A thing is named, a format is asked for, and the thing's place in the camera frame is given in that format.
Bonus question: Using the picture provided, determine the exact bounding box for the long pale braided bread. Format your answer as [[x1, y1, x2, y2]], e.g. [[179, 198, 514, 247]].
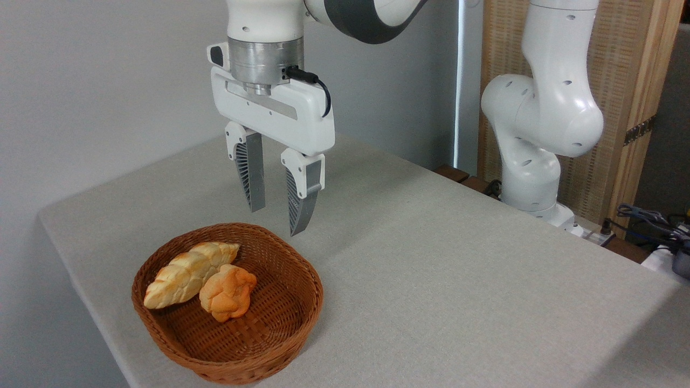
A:
[[143, 242, 241, 310]]

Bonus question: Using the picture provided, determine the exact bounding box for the dark metal screen hinge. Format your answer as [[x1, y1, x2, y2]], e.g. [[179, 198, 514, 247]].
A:
[[624, 116, 657, 146]]

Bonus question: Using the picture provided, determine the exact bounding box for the wooden rattan folding screen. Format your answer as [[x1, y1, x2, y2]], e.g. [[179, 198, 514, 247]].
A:
[[477, 0, 685, 238]]

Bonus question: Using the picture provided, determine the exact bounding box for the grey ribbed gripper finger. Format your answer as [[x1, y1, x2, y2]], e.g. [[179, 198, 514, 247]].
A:
[[280, 148, 326, 237], [225, 121, 266, 212]]

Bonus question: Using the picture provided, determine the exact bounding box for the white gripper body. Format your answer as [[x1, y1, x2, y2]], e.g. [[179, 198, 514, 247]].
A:
[[208, 42, 335, 157]]

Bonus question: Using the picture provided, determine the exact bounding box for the blue-grey plastic device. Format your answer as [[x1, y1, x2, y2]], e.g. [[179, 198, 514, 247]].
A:
[[671, 247, 690, 279]]

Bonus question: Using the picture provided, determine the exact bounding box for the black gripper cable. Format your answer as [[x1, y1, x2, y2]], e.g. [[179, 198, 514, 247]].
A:
[[284, 66, 332, 118]]

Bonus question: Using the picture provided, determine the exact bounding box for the orange knotted bread roll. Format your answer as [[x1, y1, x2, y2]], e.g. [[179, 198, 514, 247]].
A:
[[199, 264, 258, 323]]

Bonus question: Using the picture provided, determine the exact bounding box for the brown wicker basket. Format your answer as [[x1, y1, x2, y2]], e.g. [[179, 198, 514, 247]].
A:
[[132, 223, 325, 385]]

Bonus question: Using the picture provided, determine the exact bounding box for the grey tablecloth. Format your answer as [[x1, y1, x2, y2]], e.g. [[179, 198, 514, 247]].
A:
[[38, 132, 690, 388]]

